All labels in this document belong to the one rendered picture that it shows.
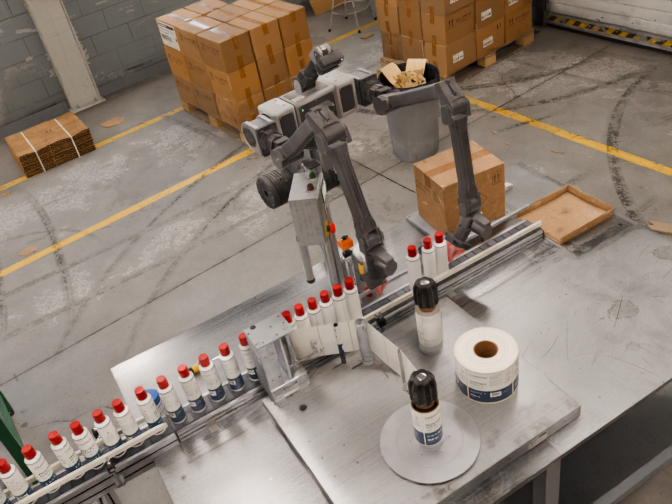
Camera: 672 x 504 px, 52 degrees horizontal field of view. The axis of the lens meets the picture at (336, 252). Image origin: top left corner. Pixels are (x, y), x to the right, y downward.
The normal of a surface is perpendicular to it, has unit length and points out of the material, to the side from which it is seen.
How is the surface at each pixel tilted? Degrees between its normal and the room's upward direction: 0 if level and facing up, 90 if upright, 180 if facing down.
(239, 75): 88
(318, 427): 0
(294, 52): 89
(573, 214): 0
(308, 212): 90
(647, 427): 0
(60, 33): 90
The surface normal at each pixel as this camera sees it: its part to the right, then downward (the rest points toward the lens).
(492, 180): 0.41, 0.50
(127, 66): 0.59, 0.41
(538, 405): -0.16, -0.78
